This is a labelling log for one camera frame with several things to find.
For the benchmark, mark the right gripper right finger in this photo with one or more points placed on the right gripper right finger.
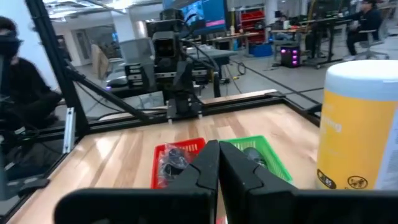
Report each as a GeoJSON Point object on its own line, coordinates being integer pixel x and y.
{"type": "Point", "coordinates": [264, 202]}

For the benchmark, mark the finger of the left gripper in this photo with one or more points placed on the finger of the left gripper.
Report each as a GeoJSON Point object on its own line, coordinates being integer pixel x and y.
{"type": "Point", "coordinates": [217, 84]}
{"type": "Point", "coordinates": [184, 76]}

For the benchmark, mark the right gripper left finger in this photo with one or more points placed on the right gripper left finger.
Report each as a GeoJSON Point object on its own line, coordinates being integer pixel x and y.
{"type": "Point", "coordinates": [186, 202]}

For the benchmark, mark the bagged black round pad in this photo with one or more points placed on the bagged black round pad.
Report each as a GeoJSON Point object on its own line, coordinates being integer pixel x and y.
{"type": "Point", "coordinates": [174, 163]}

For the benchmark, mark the grey Dove bottle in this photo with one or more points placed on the grey Dove bottle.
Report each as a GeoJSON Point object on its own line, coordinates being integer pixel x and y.
{"type": "Point", "coordinates": [253, 155]}

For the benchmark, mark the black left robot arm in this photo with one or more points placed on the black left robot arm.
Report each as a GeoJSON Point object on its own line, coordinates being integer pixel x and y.
{"type": "Point", "coordinates": [182, 105]}

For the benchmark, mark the green plastic basket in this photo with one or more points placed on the green plastic basket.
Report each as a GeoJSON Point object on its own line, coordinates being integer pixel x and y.
{"type": "Point", "coordinates": [273, 158]}

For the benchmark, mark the red plastic basket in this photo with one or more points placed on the red plastic basket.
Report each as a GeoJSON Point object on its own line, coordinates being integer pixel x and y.
{"type": "Point", "coordinates": [157, 165]}

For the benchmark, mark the blue bin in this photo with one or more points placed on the blue bin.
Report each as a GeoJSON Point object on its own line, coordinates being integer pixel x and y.
{"type": "Point", "coordinates": [261, 50]}

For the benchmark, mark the monitor with blue screen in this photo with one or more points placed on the monitor with blue screen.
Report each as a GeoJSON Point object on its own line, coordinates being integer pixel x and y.
{"type": "Point", "coordinates": [214, 12]}

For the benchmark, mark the red shelf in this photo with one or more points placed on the red shelf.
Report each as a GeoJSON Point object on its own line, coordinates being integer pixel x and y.
{"type": "Point", "coordinates": [253, 18]}

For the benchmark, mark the computer tower purple lights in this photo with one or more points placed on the computer tower purple lights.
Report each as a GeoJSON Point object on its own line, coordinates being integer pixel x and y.
{"type": "Point", "coordinates": [290, 57]}

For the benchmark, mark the person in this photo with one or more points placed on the person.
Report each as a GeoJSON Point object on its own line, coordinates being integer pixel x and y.
{"type": "Point", "coordinates": [25, 90]}
{"type": "Point", "coordinates": [367, 21]}

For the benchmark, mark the yellow disinfecting wipes canister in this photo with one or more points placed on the yellow disinfecting wipes canister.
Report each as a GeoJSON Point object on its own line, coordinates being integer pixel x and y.
{"type": "Point", "coordinates": [357, 124]}

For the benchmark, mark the office chair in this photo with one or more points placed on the office chair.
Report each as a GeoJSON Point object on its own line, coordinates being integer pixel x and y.
{"type": "Point", "coordinates": [373, 40]}

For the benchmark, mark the black metal table frame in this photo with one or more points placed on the black metal table frame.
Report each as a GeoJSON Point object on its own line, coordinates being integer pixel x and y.
{"type": "Point", "coordinates": [236, 104]}

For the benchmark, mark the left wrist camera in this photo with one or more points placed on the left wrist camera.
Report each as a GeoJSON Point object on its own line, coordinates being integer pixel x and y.
{"type": "Point", "coordinates": [164, 46]}

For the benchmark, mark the silver frame bracket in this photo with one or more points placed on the silver frame bracket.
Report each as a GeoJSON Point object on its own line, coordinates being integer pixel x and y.
{"type": "Point", "coordinates": [69, 130]}

